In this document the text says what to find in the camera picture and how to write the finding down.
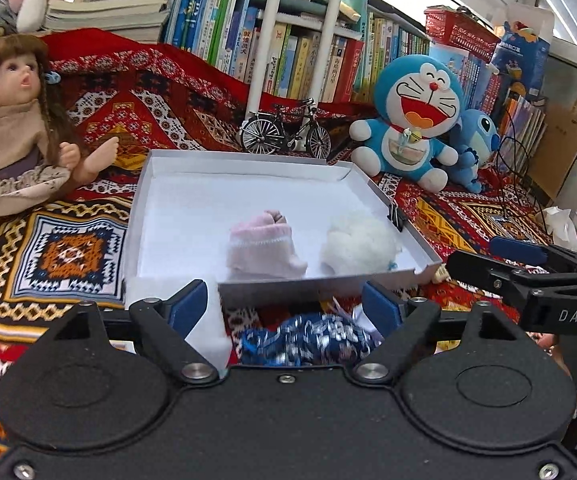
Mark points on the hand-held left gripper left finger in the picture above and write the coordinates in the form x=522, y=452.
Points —
x=192, y=305

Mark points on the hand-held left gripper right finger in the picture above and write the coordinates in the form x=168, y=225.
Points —
x=377, y=306

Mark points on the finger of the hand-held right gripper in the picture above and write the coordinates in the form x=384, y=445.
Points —
x=518, y=251
x=473, y=267

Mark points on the white shallow cardboard box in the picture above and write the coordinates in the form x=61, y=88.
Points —
x=193, y=210

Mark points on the small beige figurine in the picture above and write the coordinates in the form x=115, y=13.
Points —
x=439, y=273

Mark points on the white crumpled tissue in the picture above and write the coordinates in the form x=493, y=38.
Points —
x=561, y=227

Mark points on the white fluffy plush ball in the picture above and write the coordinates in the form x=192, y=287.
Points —
x=353, y=245

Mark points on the black binder clip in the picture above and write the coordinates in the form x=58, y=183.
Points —
x=396, y=217

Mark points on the pink knitted sock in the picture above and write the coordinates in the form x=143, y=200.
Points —
x=263, y=245

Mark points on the brown cardboard sheet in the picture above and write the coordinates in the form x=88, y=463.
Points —
x=561, y=150

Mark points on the blue alien plush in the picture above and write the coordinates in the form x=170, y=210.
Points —
x=473, y=130

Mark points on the red patterned blanket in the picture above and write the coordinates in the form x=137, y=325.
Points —
x=68, y=255

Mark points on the blue robot cat plush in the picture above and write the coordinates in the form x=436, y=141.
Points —
x=408, y=150

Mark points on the black model bicycle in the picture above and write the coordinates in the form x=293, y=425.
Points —
x=318, y=142

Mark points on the blue printed carton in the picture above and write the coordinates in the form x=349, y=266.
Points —
x=523, y=60

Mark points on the red plastic basket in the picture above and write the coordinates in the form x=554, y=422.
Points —
x=458, y=30

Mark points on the brown-haired doll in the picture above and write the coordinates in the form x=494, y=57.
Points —
x=13, y=125

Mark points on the row of colourful books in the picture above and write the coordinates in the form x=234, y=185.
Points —
x=228, y=30

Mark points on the white metal rack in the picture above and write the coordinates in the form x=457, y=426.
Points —
x=263, y=35

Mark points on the stack of thick books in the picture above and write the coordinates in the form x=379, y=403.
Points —
x=108, y=10

